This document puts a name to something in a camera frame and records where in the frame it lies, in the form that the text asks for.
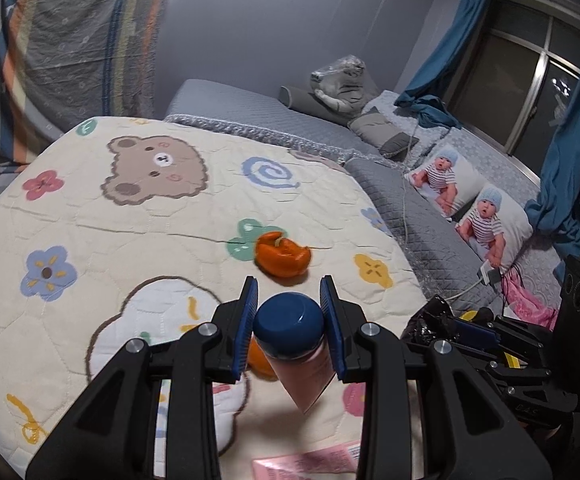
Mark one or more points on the blue curtain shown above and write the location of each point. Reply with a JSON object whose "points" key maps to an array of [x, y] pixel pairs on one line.
{"points": [[465, 35], [575, 170]]}

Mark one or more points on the orange toy on quilt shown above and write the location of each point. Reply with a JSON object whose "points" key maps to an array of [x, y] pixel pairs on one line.
{"points": [[282, 257]]}

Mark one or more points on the grey quilted bedspread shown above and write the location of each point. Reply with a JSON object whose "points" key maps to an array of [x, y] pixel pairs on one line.
{"points": [[230, 100]]}

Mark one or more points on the pink tube with blue cap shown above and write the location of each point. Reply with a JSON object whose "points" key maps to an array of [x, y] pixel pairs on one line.
{"points": [[290, 325]]}

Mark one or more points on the tiger plush in plastic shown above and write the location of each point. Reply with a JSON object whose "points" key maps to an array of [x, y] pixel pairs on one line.
{"points": [[342, 85]]}

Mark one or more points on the orange mandarin peel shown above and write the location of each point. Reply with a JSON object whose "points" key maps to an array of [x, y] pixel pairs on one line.
{"points": [[260, 360]]}

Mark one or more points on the white charger plug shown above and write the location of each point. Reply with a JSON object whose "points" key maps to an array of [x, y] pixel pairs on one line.
{"points": [[490, 274]]}

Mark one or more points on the pink cloth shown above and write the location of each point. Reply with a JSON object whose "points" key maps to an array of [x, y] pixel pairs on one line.
{"points": [[527, 302]]}

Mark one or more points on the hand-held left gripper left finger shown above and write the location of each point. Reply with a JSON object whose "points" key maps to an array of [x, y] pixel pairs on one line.
{"points": [[245, 330]]}

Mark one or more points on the black plastic bag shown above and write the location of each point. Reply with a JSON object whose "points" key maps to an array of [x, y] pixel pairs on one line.
{"points": [[427, 322]]}

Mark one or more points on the pink flat packet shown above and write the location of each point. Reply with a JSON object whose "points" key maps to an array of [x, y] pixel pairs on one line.
{"points": [[305, 465]]}

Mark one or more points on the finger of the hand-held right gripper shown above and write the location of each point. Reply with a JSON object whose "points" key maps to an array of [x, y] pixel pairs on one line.
{"points": [[475, 332]]}

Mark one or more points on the small grey pillow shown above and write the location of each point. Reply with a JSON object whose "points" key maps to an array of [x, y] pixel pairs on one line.
{"points": [[377, 132]]}

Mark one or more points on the baby print pillow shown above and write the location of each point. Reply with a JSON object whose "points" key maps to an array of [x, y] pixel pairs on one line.
{"points": [[442, 175], [490, 220]]}

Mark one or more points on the cartoon printed blanket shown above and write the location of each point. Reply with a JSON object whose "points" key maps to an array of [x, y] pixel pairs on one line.
{"points": [[120, 240]]}

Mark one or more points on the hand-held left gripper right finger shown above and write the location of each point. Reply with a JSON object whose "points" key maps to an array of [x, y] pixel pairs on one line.
{"points": [[332, 330]]}

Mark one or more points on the yellow bin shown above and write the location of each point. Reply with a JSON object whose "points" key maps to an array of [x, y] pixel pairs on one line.
{"points": [[512, 361]]}

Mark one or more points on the striped grey hanging cloth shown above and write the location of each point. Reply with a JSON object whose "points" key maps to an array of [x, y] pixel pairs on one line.
{"points": [[70, 35]]}

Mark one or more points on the window with metal frame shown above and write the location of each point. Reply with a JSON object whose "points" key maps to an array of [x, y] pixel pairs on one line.
{"points": [[520, 70]]}

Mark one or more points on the grey bolster pillow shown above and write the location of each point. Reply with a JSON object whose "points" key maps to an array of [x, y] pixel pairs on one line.
{"points": [[297, 100]]}

